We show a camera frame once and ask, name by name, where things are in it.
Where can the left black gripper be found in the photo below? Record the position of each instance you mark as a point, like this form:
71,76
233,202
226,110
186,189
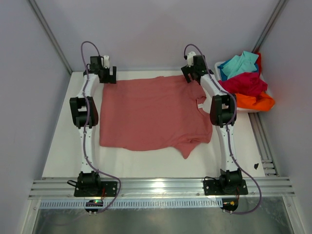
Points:
109,78

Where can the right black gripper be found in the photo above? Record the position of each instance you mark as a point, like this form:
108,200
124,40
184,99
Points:
185,69

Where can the salmon pink t shirt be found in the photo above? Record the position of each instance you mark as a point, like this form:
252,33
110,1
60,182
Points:
153,114

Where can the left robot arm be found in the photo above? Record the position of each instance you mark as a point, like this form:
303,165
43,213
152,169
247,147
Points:
85,118

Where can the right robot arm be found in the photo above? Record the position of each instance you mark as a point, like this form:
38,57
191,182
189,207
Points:
222,116

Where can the white plastic bin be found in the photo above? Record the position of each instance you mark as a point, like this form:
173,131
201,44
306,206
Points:
218,77

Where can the teal t shirt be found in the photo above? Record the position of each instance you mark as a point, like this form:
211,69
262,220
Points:
245,63

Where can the orange t shirt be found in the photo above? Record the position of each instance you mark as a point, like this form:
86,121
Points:
262,102

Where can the crimson red t shirt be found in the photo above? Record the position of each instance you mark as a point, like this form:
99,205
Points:
249,84

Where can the red t shirt in bin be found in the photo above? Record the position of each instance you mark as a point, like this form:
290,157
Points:
258,63

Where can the left black controller board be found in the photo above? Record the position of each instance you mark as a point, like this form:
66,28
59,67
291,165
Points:
93,205

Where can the black controller board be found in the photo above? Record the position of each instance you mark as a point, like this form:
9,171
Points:
93,205
229,204

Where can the right black controller board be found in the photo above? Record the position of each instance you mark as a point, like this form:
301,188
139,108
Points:
229,204

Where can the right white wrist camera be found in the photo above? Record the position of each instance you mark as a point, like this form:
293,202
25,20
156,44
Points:
190,58

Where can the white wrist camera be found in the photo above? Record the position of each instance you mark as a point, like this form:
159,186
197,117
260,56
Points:
190,58
106,61

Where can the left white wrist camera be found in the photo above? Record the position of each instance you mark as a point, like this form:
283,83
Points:
106,61

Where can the left corner aluminium post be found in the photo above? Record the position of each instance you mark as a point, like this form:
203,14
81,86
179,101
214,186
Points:
49,33

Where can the corner aluminium post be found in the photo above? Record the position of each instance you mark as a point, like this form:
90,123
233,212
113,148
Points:
274,16
49,33

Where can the right side aluminium rail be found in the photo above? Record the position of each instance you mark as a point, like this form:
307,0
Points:
263,146

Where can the aluminium rail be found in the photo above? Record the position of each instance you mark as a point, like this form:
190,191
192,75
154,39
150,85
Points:
156,188
263,146

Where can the right corner aluminium post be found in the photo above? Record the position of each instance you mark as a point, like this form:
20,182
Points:
274,16

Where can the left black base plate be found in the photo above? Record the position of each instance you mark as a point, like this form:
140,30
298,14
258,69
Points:
95,189

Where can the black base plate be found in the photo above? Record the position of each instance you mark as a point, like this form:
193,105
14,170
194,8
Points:
213,186
95,189

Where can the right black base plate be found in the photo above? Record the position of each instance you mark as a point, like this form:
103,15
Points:
213,186

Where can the aluminium front rail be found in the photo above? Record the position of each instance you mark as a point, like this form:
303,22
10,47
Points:
156,188

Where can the slotted grey cable duct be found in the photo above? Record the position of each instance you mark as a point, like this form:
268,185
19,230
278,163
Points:
142,203

